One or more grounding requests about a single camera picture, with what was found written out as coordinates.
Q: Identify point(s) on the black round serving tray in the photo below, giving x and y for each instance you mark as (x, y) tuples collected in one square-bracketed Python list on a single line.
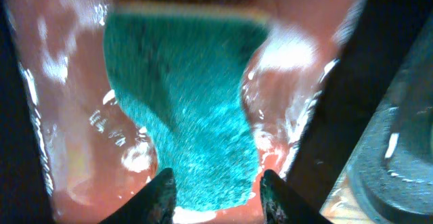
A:
[(391, 171)]

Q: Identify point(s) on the black rectangular water tray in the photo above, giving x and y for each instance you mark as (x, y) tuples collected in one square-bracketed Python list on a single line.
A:
[(69, 154)]

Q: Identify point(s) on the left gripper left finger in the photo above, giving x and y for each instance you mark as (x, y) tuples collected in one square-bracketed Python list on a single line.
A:
[(153, 204)]

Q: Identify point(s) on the green scouring sponge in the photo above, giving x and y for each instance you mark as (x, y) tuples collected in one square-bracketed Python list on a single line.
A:
[(179, 75)]

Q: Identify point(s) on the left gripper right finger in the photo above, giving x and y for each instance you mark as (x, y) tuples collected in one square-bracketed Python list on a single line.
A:
[(282, 205)]

